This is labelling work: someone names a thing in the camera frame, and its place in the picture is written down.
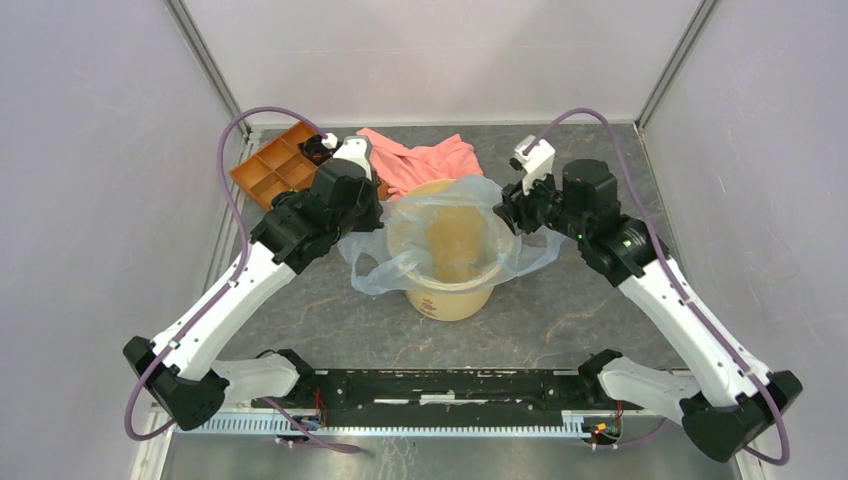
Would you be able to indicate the light blue plastic trash bag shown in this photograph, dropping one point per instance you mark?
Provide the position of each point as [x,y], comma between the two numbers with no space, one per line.
[372,274]

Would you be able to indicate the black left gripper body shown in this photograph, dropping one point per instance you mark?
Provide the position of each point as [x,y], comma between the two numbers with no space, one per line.
[365,218]

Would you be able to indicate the black bag roll top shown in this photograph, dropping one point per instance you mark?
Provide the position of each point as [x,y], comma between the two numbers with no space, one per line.
[315,150]

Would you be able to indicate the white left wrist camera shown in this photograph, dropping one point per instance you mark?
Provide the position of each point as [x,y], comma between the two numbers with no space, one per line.
[356,149]

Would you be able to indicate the pink cloth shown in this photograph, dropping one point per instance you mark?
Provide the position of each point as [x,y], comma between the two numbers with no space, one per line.
[403,169]

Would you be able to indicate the yellow trash bin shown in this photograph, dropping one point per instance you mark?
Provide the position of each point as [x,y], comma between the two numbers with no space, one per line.
[448,246]

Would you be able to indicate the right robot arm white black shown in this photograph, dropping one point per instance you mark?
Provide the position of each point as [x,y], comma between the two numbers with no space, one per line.
[729,397]

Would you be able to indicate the aluminium slotted cable rail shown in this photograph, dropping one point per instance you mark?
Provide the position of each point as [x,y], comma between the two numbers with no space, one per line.
[273,423]

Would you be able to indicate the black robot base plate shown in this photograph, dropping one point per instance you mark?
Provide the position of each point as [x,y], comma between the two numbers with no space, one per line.
[419,398]

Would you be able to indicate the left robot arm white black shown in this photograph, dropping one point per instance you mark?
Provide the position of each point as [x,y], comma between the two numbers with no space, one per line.
[180,367]

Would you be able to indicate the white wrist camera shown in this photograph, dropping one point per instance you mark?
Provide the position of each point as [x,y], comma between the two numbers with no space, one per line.
[356,149]
[534,159]

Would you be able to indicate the orange compartment tray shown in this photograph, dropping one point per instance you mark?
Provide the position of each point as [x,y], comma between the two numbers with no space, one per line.
[278,167]

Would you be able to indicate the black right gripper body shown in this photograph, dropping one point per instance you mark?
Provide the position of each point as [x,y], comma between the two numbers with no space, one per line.
[544,205]

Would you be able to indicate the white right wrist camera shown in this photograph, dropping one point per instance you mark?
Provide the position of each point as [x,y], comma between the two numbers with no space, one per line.
[534,159]

